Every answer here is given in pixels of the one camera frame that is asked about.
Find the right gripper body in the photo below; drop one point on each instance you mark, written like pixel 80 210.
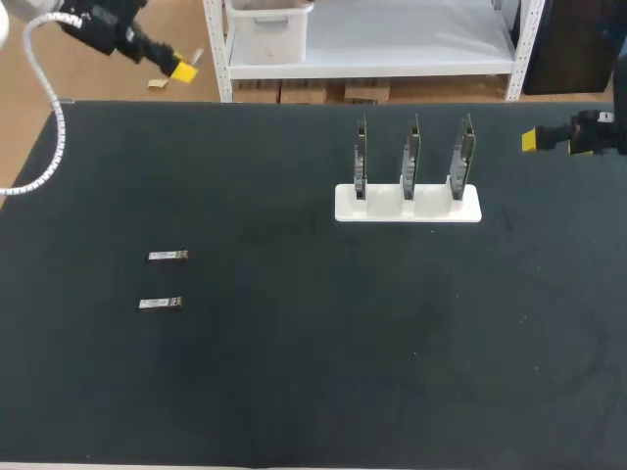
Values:
pixel 600 133

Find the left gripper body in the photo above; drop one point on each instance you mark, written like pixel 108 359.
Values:
pixel 98 22

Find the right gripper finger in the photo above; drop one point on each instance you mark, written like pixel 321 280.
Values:
pixel 581 148
pixel 541 138

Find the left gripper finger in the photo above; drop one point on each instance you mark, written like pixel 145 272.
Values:
pixel 171 61

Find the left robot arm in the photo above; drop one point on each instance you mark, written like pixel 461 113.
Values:
pixel 2 19

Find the silver optical module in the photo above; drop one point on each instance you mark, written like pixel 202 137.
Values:
pixel 160 303
pixel 168 255

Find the small circuit board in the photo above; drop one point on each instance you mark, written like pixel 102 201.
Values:
pixel 410 156
pixel 463 156
pixel 361 156

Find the black panel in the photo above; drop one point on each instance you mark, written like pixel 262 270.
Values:
pixel 568 46

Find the white plastic bin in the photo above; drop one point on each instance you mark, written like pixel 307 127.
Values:
pixel 269 32

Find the white stand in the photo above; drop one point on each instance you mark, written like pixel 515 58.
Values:
pixel 406 208

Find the white metal shelf rack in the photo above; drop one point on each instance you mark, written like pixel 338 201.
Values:
pixel 392 59

